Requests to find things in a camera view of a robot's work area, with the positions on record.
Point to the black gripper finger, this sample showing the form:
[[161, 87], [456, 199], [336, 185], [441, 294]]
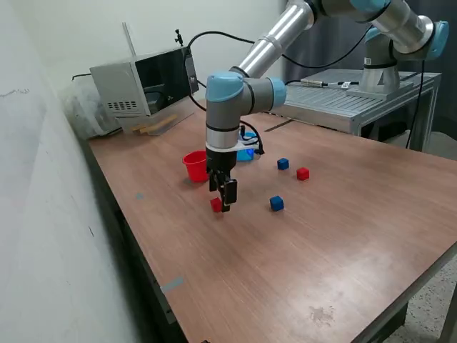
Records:
[[215, 182], [230, 194]]

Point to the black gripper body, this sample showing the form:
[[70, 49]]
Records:
[[220, 160]]

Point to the red cube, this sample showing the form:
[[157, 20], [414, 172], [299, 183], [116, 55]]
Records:
[[215, 205], [302, 174]]

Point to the blue cube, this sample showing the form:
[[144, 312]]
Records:
[[276, 203], [282, 164]]

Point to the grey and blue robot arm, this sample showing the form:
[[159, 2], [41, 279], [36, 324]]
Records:
[[264, 46]]

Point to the blue plastic cup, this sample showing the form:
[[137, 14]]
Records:
[[244, 156]]

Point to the red plastic cup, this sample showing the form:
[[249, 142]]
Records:
[[194, 168]]

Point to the dark tape strip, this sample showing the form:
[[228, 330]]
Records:
[[279, 125]]

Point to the long blue tape strip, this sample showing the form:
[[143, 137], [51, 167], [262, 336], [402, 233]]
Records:
[[172, 284]]

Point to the silver connector box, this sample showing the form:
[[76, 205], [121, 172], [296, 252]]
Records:
[[313, 82]]

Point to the silver microwave oven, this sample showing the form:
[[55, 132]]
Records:
[[118, 85]]

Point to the aluminium profile robot stand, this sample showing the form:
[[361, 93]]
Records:
[[339, 103]]

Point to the clear plastic bag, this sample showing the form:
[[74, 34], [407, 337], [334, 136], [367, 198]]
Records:
[[82, 110]]

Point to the white thin rod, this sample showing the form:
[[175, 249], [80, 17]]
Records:
[[129, 39]]

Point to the aluminium base mounting plate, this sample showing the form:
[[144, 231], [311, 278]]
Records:
[[378, 92]]

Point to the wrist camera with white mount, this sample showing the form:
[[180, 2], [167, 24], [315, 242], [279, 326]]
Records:
[[246, 145]]

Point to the black clamp mount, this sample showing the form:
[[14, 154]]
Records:
[[179, 37]]

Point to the grey metal table bracket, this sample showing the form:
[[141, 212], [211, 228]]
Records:
[[168, 311]]

